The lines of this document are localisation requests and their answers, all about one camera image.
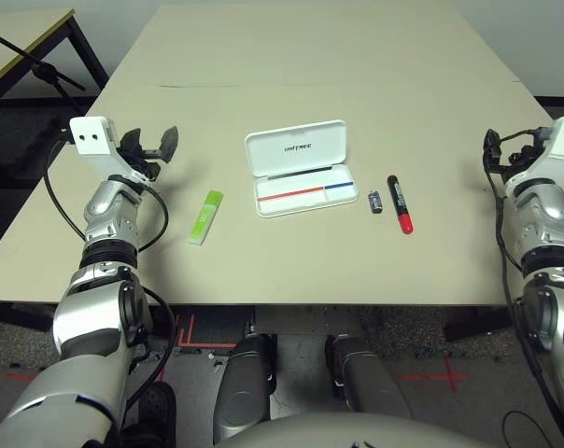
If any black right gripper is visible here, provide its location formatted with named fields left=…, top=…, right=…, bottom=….
left=482, top=129, right=544, bottom=177

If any green highlighter pen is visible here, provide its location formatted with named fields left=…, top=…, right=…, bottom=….
left=187, top=189, right=226, bottom=247

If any grey robot torso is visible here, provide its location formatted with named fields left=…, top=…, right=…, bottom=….
left=214, top=413, right=488, bottom=448

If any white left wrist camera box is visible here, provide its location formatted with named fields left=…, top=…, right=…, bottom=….
left=69, top=116, right=148, bottom=181

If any grey robot right leg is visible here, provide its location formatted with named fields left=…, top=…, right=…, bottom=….
left=326, top=333, right=414, bottom=421

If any thin black floor cable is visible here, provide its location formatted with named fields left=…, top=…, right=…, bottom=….
left=501, top=410, right=544, bottom=448

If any grey robot left leg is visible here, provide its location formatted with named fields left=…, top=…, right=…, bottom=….
left=214, top=333, right=276, bottom=442

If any white plastic pencil case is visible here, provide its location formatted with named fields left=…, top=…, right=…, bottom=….
left=243, top=119, right=360, bottom=219

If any beige side table black frame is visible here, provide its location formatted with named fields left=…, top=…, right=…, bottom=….
left=0, top=7, right=110, bottom=102

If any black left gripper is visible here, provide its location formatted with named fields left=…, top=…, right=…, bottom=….
left=120, top=124, right=180, bottom=183

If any black perforated shoe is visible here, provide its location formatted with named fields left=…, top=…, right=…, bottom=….
left=122, top=380, right=178, bottom=448

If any black tripod stand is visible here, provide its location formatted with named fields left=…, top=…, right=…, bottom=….
left=0, top=25, right=87, bottom=92

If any black marker with red cap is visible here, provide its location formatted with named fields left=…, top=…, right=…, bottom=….
left=386, top=174, right=416, bottom=235

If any grey robot leg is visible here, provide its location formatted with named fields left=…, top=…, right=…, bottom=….
left=326, top=333, right=414, bottom=421
left=214, top=333, right=276, bottom=442

